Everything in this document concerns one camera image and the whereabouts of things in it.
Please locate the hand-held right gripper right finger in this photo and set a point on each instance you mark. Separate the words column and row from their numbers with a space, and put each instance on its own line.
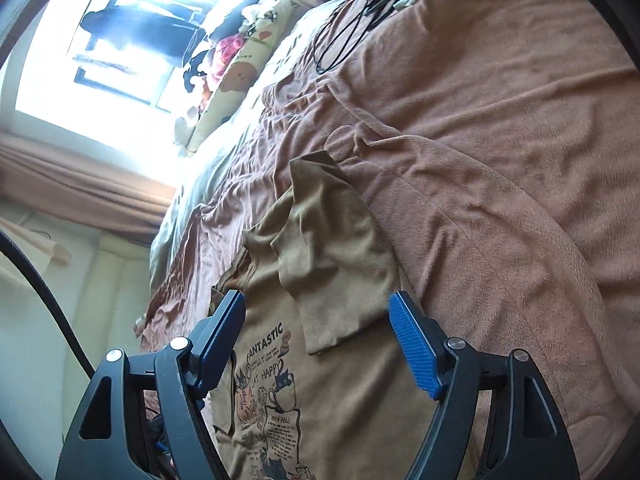
column 415, row 350

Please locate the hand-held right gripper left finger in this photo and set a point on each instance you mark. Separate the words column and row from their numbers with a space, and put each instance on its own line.
column 220, row 345

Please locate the brown towel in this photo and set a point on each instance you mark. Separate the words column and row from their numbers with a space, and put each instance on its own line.
column 340, row 240

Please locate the cream padded headboard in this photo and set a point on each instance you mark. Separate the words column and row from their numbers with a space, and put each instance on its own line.
column 110, row 285

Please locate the pale quilt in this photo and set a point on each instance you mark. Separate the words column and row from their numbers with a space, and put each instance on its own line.
column 225, row 160

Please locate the cream hanging cloth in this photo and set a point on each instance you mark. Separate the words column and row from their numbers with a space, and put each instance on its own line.
column 40, row 245

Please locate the brown fleece blanket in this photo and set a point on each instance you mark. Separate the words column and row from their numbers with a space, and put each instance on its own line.
column 500, row 160

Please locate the pink brown curtain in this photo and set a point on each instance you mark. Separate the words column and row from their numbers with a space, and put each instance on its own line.
column 75, row 185

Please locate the cream bear print pillow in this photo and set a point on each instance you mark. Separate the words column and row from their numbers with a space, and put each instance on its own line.
column 235, row 75

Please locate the black and white plush toy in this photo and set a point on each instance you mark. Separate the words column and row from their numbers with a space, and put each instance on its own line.
column 195, row 72

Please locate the pink plush toy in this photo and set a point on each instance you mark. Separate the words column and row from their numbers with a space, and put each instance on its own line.
column 225, row 55

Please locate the hanging black coat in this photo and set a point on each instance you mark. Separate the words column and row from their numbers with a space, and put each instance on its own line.
column 130, row 30

